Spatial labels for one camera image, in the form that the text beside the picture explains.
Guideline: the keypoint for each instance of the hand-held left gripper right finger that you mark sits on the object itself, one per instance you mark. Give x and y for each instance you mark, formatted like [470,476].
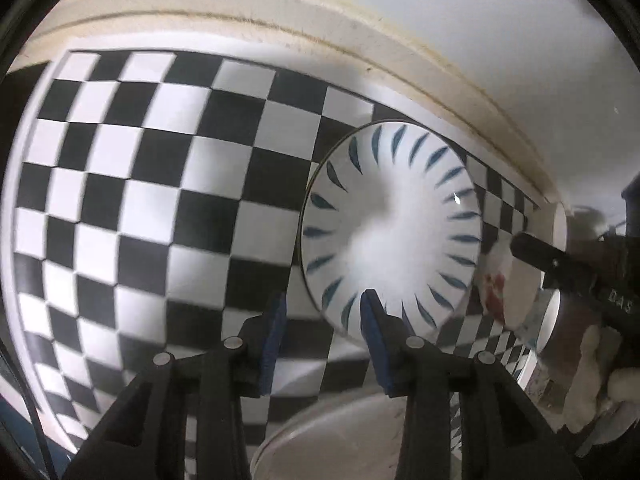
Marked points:
[377,345]

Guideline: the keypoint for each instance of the person's right hand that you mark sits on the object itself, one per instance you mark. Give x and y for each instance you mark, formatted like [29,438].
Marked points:
[600,375]

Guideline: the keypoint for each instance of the blue leaf pattern plate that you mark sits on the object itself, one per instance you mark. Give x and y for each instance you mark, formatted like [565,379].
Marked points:
[400,230]

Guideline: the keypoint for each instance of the plain white bowl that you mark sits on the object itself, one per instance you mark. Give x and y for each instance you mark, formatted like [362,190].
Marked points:
[556,230]

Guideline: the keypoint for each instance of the black white checkered tablecloth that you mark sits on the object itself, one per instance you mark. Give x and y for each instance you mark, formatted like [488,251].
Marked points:
[150,160]

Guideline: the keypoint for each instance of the brown bowl with white interior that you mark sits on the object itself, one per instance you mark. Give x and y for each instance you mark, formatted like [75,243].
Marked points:
[575,330]

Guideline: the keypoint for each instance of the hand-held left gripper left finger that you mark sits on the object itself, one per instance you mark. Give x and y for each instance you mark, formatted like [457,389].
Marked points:
[272,345]

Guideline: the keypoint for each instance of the white bowl with dark rim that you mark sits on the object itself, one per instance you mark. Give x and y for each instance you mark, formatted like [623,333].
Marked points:
[340,435]

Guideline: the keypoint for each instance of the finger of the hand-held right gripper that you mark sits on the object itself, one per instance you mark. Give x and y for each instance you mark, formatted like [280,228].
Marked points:
[545,257]

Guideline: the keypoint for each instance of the red floral plate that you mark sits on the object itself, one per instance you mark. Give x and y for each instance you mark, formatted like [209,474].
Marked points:
[500,285]

